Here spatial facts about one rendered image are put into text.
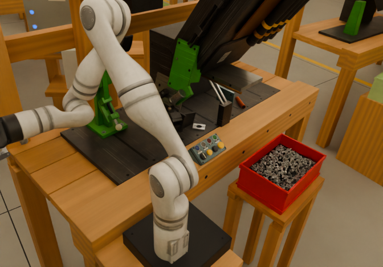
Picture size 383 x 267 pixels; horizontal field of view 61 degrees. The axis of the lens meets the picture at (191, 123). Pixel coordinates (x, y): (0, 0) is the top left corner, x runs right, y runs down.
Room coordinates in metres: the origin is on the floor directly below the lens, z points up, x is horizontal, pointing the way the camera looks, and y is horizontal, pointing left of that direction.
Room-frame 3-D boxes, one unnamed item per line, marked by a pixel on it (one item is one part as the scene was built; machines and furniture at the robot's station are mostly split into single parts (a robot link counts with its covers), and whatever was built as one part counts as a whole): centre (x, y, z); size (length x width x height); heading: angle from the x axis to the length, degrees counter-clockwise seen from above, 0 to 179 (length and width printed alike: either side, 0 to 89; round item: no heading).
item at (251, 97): (1.38, 0.03, 0.89); 1.10 x 0.42 x 0.02; 139
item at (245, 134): (1.19, -0.18, 0.82); 1.50 x 0.14 x 0.15; 139
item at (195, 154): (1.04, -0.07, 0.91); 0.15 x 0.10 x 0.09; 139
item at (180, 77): (1.28, 0.03, 1.17); 0.13 x 0.12 x 0.20; 139
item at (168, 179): (0.58, 0.04, 1.15); 0.09 x 0.09 x 0.17; 42
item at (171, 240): (0.59, 0.04, 0.99); 0.09 x 0.09 x 0.17; 44
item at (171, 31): (1.55, 0.06, 1.07); 0.30 x 0.18 x 0.34; 139
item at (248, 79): (1.37, -0.10, 1.11); 0.39 x 0.16 x 0.03; 49
